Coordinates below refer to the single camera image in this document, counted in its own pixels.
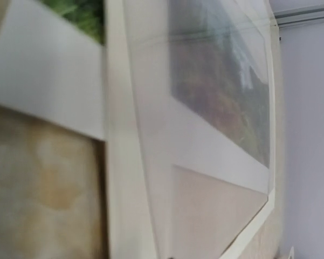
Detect white mat board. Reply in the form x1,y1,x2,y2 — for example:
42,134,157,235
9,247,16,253
0,1,275,258

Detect right aluminium corner post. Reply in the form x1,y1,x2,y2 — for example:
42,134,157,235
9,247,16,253
274,4,324,28

